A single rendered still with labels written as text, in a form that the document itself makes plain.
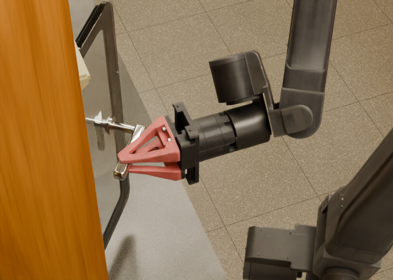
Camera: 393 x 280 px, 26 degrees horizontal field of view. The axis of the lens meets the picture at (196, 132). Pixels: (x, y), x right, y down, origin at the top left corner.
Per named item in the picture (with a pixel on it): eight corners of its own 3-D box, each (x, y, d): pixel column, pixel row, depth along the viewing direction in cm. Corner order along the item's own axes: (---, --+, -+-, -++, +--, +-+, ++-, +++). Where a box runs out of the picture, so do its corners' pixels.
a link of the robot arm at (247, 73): (316, 128, 110) (314, 119, 118) (295, 41, 108) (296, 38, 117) (226, 149, 111) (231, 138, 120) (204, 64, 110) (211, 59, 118)
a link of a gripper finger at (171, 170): (109, 124, 110) (176, 105, 112) (113, 159, 115) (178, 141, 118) (125, 162, 106) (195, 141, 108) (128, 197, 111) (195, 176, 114)
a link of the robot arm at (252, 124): (281, 141, 114) (266, 138, 119) (268, 91, 113) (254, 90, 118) (233, 155, 112) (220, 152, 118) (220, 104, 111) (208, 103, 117)
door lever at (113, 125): (88, 176, 111) (86, 163, 109) (113, 124, 117) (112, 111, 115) (126, 185, 110) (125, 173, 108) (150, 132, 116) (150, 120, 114)
